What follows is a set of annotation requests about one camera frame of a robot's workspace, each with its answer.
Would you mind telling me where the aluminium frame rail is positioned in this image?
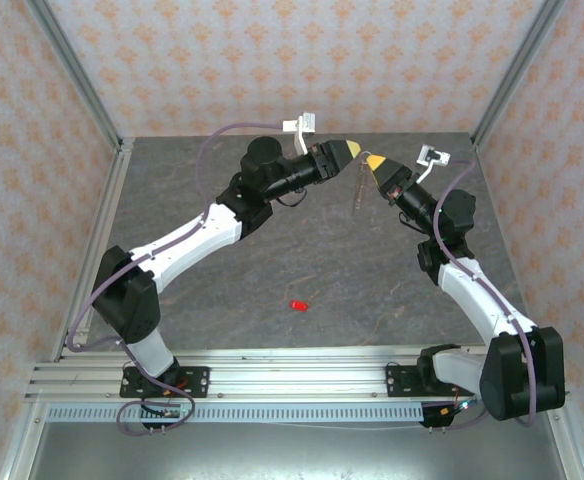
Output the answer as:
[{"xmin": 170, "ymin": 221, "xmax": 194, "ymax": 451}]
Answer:
[
  {"xmin": 0, "ymin": 399, "xmax": 49, "ymax": 480},
  {"xmin": 541, "ymin": 397, "xmax": 584, "ymax": 480}
]

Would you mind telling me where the red key tag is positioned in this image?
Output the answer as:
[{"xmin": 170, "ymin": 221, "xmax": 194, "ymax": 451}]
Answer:
[{"xmin": 289, "ymin": 294, "xmax": 319, "ymax": 314}]

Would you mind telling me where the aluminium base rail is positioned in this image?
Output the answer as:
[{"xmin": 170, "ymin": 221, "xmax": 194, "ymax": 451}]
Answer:
[{"xmin": 24, "ymin": 347, "xmax": 572, "ymax": 404}]

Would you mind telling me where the aluminium frame post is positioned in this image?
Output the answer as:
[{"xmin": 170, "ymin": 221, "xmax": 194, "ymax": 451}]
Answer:
[
  {"xmin": 24, "ymin": 0, "xmax": 124, "ymax": 152},
  {"xmin": 470, "ymin": 0, "xmax": 567, "ymax": 147}
]

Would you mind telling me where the grey sheet metal panel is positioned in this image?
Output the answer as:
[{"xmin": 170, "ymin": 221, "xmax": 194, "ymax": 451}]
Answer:
[{"xmin": 26, "ymin": 422, "xmax": 568, "ymax": 480}]

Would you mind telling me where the slotted grey cable duct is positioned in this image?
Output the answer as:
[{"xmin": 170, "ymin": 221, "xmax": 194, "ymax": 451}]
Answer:
[{"xmin": 46, "ymin": 403, "xmax": 426, "ymax": 426}]

